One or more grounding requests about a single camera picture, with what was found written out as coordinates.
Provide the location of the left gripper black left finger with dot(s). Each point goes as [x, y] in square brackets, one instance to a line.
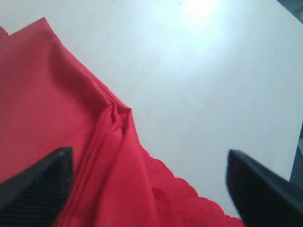
[36, 196]

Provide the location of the red tablecloth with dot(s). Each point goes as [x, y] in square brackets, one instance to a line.
[48, 99]

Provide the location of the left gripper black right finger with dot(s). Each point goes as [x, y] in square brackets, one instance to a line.
[261, 197]

